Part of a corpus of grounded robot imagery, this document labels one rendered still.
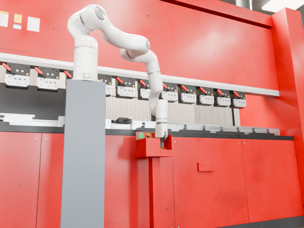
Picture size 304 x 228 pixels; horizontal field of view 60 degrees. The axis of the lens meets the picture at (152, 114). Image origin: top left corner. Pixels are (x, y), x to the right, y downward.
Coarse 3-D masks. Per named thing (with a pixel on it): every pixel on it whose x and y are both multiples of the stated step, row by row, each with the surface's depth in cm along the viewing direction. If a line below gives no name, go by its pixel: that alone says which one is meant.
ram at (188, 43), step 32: (0, 0) 189; (32, 0) 198; (64, 0) 209; (96, 0) 220; (128, 0) 233; (160, 0) 248; (0, 32) 185; (32, 32) 194; (64, 32) 204; (96, 32) 215; (128, 32) 227; (160, 32) 241; (192, 32) 256; (224, 32) 274; (256, 32) 295; (0, 64) 187; (32, 64) 189; (128, 64) 221; (160, 64) 234; (192, 64) 249; (224, 64) 266; (256, 64) 285
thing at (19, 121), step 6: (0, 114) 176; (6, 114) 177; (12, 114) 179; (18, 114) 180; (24, 114) 182; (30, 114) 184; (6, 120) 177; (12, 120) 178; (18, 120) 180; (24, 120) 181; (30, 120) 183
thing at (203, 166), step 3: (204, 162) 218; (207, 162) 219; (210, 162) 221; (213, 162) 222; (198, 165) 216; (201, 165) 216; (204, 165) 218; (207, 165) 219; (210, 165) 220; (213, 165) 221; (198, 168) 216; (201, 168) 216; (204, 168) 217; (207, 168) 218; (210, 168) 219; (213, 168) 221
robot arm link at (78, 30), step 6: (78, 12) 136; (72, 18) 138; (78, 18) 135; (72, 24) 138; (78, 24) 136; (72, 30) 137; (78, 30) 138; (84, 30) 138; (90, 30) 139; (72, 36) 136; (78, 36) 133; (84, 36) 132; (78, 42) 131; (84, 42) 131; (90, 42) 132; (96, 42) 135; (96, 48) 135
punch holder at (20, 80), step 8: (8, 64) 183; (16, 64) 185; (24, 64) 187; (8, 72) 182; (16, 72) 184; (24, 72) 186; (8, 80) 180; (16, 80) 183; (24, 80) 186; (16, 88) 188; (24, 88) 188
